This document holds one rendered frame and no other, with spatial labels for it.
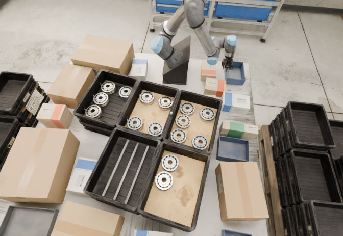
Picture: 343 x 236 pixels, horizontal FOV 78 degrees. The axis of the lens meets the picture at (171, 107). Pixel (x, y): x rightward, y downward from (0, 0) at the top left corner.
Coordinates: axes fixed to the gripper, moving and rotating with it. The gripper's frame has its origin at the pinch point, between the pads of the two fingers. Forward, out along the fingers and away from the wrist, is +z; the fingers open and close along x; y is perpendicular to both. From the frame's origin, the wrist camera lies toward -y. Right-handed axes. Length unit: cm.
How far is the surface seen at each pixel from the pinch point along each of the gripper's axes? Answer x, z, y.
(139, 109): -61, -13, 52
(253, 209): 13, -8, 106
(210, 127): -11, -7, 59
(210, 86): -12.3, -1.8, 19.7
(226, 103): -0.1, -1.9, 34.5
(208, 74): -14.4, -2.0, 6.6
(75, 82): -111, -22, 38
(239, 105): 9.2, -0.8, 34.9
